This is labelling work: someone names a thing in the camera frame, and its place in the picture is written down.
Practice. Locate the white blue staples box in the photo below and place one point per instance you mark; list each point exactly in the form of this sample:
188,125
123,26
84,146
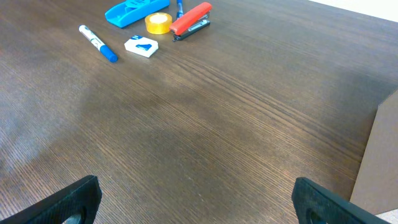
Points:
141,45

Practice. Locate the blue tape dispenser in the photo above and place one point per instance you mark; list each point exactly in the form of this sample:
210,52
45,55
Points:
130,11

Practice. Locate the open cardboard box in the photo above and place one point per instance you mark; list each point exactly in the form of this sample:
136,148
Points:
375,189

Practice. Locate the blue ballpoint pen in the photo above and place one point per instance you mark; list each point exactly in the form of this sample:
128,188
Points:
180,9

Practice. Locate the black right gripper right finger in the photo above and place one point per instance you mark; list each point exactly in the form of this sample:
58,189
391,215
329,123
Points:
315,204

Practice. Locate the white blue whiteboard marker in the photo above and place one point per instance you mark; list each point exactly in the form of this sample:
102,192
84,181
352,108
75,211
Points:
98,43

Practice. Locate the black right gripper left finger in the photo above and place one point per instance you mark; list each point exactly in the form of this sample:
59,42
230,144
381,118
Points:
76,203

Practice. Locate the red black stapler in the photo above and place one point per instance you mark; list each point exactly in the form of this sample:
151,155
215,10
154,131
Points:
191,22

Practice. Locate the yellow tape roll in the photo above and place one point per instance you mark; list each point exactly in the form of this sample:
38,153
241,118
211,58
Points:
158,23

